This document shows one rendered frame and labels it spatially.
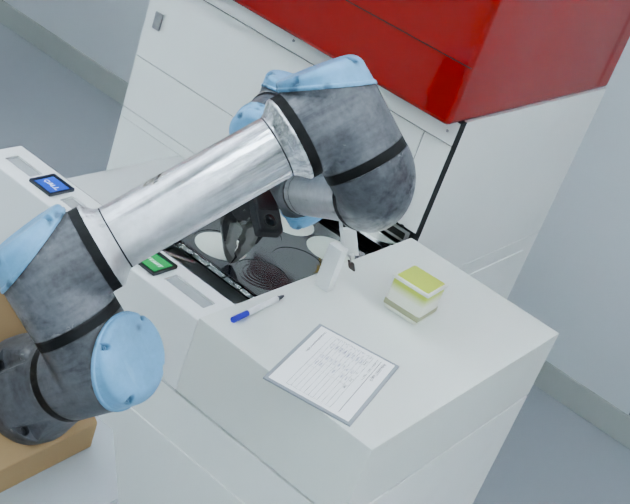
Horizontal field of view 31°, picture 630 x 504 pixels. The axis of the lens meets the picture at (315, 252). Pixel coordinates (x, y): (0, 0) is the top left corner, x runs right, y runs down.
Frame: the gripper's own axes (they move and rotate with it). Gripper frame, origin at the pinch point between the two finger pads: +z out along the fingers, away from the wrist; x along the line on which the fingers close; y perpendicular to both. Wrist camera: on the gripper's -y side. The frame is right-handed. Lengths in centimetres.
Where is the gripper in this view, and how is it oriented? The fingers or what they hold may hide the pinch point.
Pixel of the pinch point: (233, 258)
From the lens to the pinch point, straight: 204.9
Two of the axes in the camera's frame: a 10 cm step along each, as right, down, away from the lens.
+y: -3.4, -5.5, 7.7
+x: -8.9, -0.8, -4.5
